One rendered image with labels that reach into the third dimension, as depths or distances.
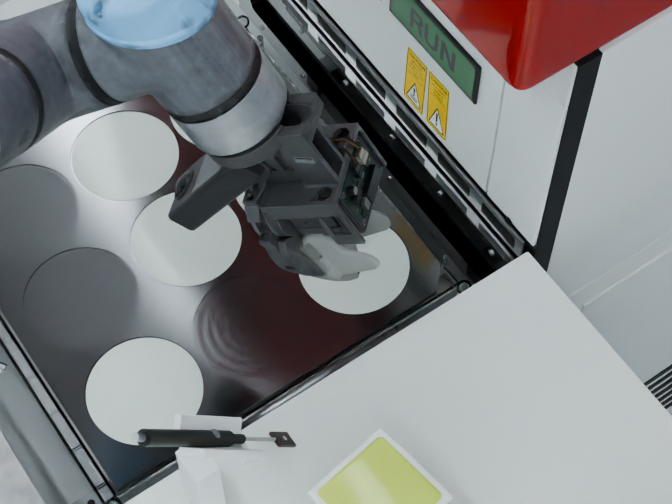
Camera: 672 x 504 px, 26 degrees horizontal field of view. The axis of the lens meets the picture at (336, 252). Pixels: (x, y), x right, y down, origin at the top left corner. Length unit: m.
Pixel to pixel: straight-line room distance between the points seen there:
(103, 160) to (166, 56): 0.47
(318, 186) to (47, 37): 0.22
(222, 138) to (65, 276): 0.38
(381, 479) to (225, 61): 0.33
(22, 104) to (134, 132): 0.50
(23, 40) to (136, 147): 0.45
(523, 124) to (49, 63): 0.38
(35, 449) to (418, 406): 0.36
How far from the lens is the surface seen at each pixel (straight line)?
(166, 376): 1.25
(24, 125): 0.89
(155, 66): 0.92
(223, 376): 1.25
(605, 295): 1.45
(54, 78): 0.93
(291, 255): 1.07
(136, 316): 1.28
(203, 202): 1.07
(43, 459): 1.32
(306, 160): 1.00
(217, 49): 0.93
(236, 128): 0.96
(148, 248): 1.31
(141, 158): 1.37
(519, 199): 1.20
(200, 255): 1.30
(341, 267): 1.12
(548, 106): 1.08
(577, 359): 1.19
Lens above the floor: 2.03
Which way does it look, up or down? 60 degrees down
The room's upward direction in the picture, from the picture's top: straight up
